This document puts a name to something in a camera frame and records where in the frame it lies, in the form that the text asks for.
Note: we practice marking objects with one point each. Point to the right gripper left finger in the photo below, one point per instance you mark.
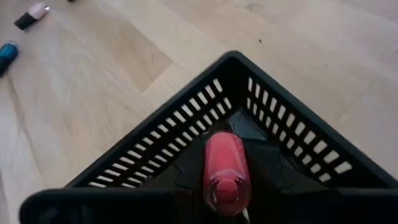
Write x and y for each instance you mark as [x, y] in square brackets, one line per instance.
[109, 207]

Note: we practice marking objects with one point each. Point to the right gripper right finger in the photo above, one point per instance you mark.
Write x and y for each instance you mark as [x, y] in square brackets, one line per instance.
[311, 205]

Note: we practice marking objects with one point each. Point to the coral pink nail polish bottle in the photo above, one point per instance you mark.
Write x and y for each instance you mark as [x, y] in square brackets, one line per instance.
[225, 161]

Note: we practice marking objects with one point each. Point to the black slotted plastic basket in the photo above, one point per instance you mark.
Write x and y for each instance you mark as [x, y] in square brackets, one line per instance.
[231, 62]

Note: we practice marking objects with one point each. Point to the teal nail polish bottle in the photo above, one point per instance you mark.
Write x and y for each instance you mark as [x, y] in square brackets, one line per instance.
[7, 54]

